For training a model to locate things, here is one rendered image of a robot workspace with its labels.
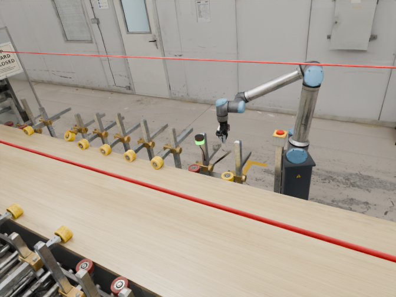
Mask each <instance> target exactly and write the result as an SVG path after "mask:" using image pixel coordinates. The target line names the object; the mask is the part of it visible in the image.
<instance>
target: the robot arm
mask: <svg viewBox="0 0 396 297"><path fill-rule="evenodd" d="M323 78H324V71H323V67H322V65H298V67H297V68H295V69H294V70H291V71H289V72H287V73H284V74H282V75H280V76H278V77H276V78H274V79H271V80H269V81H267V82H264V83H263V84H261V85H258V86H256V87H254V88H251V89H249V90H247V91H244V92H239V93H237V94H236V96H235V99H234V100H233V101H228V100H227V99H226V98H220V99H218V100H217V101H216V116H217V121H218V122H219V123H220V124H219V126H218V129H217V131H216V136H218V137H219V139H220V141H221V142H222V143H223V144H224V143H225V142H226V139H227V137H228V133H227V132H228V129H229V130H230V124H228V123H227V120H228V113H244V112H245V107H246V103H248V102H250V101H252V100H254V99H256V98H259V97H261V96H263V95H266V94H268V93H271V92H272V91H275V90H278V89H280V88H282V87H284V86H286V85H289V84H291V83H294V82H296V81H298V80H301V79H303V83H302V91H301V96H300V100H299V105H298V111H297V115H296V120H295V126H294V127H292V128H290V129H289V131H288V145H287V149H286V151H285V154H284V158H285V160H286V161H288V162H290V163H295V164H300V163H304V162H306V161H307V159H308V147H309V143H310V141H309V140H308V136H309V131H310V127H311V123H312V118H313V115H314V110H315V106H316V101H317V98H318V93H319V88H320V86H321V82H322V80H323Z"/></svg>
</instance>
